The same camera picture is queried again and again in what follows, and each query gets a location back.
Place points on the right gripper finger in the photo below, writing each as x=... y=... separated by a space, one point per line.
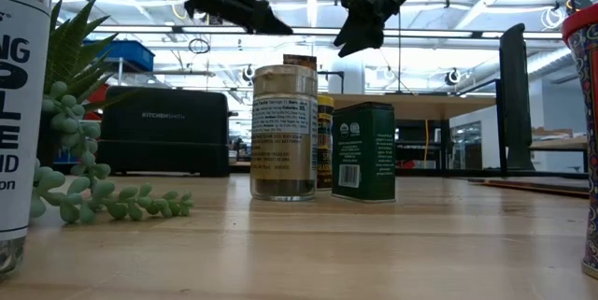
x=360 y=33

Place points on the yellow-lid spice jar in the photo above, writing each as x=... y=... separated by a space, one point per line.
x=325 y=141

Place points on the tan-lid clear spice jar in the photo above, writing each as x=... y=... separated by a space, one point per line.
x=284 y=136

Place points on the white-lid spice jar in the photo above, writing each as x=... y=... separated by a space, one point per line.
x=23 y=104

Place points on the wooden shelf with black legs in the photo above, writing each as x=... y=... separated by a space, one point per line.
x=444 y=106

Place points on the blue storage bin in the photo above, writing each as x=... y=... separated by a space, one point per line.
x=131 y=54

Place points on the black two-slot toaster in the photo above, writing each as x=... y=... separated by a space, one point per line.
x=163 y=132

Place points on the artificial succulent plant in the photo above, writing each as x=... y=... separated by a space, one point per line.
x=70 y=52

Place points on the black upright panel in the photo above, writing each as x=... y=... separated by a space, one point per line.
x=516 y=104

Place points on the wooden background desk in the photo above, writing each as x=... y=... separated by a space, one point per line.
x=558 y=143

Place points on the canyon picture book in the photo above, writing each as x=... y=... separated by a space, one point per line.
x=537 y=188

